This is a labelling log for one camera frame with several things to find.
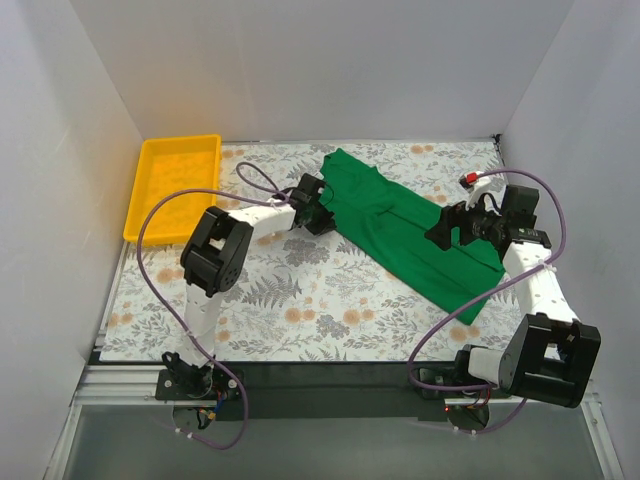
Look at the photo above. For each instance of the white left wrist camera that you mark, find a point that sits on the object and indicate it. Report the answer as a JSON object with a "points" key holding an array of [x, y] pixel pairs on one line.
{"points": [[289, 196]]}

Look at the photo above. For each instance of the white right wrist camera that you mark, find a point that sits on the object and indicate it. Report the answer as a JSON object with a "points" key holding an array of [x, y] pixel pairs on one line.
{"points": [[475, 183]]}

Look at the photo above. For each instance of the green t shirt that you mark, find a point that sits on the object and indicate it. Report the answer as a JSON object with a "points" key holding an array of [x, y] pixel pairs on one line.
{"points": [[388, 222]]}

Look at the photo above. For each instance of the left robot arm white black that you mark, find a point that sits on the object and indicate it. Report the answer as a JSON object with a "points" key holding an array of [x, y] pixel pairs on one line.
{"points": [[213, 260]]}

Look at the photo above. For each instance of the floral table mat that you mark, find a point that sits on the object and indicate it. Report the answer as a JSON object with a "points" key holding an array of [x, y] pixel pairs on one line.
{"points": [[305, 298]]}

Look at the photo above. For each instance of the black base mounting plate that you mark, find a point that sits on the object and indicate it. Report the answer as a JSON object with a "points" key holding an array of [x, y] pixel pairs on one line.
{"points": [[304, 390]]}

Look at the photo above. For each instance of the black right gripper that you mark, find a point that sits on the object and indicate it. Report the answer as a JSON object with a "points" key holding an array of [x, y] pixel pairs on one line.
{"points": [[451, 226]]}

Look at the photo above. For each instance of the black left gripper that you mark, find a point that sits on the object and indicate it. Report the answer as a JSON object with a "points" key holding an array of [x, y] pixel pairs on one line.
{"points": [[320, 220]]}

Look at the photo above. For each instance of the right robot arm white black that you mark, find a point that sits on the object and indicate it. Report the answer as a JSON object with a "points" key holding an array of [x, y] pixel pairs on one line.
{"points": [[552, 353]]}

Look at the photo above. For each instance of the yellow plastic tray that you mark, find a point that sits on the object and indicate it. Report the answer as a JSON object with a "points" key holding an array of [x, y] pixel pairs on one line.
{"points": [[165, 166]]}

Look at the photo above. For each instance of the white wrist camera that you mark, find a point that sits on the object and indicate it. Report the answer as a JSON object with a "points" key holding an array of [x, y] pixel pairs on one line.
{"points": [[475, 183], [289, 196]]}

